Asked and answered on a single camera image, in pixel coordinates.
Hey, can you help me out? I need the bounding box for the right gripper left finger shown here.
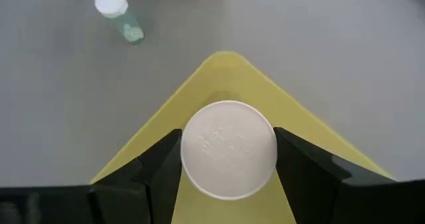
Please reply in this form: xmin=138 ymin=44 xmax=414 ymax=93
xmin=89 ymin=128 xmax=183 ymax=224

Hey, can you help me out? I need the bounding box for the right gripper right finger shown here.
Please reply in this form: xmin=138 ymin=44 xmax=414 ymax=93
xmin=273 ymin=127 xmax=396 ymax=224

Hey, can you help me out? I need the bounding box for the small green pill vial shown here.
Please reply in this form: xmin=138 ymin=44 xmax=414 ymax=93
xmin=94 ymin=0 xmax=145 ymax=45

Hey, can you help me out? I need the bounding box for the yellow plastic bin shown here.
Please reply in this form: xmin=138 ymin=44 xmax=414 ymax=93
xmin=89 ymin=50 xmax=396 ymax=224

